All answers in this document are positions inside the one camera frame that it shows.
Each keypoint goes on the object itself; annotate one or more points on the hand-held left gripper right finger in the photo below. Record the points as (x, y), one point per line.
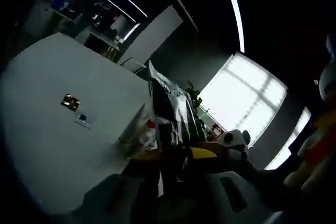
(210, 192)

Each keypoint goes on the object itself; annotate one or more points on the linear ceiling light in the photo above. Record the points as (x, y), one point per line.
(239, 24)

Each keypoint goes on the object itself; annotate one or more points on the white skincare bottle red collar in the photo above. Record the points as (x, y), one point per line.
(150, 125)

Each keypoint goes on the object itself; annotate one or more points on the potted green plant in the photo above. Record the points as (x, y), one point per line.
(193, 94)

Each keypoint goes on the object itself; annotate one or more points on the colourful boxes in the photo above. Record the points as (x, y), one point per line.
(217, 132)

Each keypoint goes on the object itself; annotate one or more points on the blue bin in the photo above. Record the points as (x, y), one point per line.
(57, 3)

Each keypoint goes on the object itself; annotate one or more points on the white skincare tube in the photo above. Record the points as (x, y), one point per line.
(131, 127)

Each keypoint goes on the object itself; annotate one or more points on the clear skincare sachet blue square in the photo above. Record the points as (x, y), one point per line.
(83, 121)

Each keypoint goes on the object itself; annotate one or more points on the gold skincare sachet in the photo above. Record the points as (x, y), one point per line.
(70, 102)

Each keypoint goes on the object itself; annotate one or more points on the white mesh chair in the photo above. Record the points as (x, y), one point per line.
(131, 64)

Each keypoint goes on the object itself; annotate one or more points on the black green skincare sachet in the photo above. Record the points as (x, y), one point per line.
(168, 103)

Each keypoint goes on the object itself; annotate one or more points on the person's right hand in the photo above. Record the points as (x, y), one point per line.
(256, 169)

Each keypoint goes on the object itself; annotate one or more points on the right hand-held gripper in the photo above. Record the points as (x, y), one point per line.
(233, 141)

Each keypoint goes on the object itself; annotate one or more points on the bright window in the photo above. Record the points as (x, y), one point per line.
(241, 90)
(288, 140)

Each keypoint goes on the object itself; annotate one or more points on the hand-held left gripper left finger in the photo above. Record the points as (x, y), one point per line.
(136, 187)

